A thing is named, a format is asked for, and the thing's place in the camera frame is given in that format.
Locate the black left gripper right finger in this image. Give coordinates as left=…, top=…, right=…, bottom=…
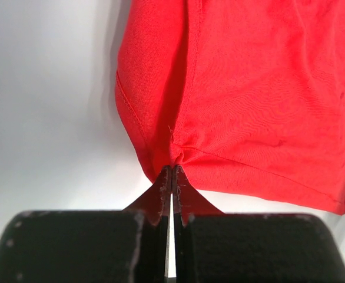
left=171, top=166, right=345, bottom=282

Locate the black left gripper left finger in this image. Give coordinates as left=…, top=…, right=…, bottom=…
left=0, top=166, right=172, bottom=282

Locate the red tank top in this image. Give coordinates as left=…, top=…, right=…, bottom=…
left=115, top=1, right=345, bottom=215

